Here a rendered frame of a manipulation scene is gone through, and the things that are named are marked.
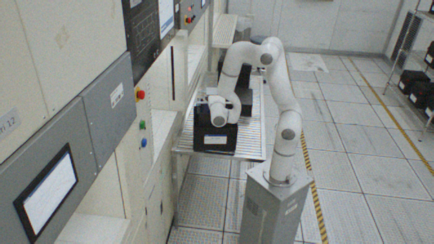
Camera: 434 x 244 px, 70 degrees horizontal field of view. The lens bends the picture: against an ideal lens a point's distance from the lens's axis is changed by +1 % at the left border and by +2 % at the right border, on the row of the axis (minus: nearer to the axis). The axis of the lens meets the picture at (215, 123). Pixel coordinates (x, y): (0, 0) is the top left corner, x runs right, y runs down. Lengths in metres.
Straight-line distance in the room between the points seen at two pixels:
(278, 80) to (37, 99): 1.04
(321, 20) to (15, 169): 5.83
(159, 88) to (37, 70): 1.42
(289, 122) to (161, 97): 0.96
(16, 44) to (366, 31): 6.10
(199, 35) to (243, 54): 2.01
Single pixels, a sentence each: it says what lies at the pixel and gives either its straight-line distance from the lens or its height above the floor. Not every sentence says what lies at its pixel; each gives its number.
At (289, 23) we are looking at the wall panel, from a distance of 6.12.
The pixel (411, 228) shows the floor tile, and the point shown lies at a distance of 3.02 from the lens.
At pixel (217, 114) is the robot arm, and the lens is 1.60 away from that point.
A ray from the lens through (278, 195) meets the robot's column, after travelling 1.72.
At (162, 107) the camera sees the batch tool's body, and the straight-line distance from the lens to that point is 2.16.
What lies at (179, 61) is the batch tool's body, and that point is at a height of 1.23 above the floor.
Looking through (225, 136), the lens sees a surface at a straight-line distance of 1.89.
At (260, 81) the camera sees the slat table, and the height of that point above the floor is 0.76.
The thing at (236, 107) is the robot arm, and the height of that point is 1.16.
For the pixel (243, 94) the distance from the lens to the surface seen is 2.43.
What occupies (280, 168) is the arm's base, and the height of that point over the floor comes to 0.86.
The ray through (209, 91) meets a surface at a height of 1.11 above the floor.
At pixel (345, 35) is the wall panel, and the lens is 6.37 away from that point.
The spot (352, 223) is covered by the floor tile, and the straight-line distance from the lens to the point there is 2.81.
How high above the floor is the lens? 1.95
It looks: 32 degrees down
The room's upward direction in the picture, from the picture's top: 3 degrees clockwise
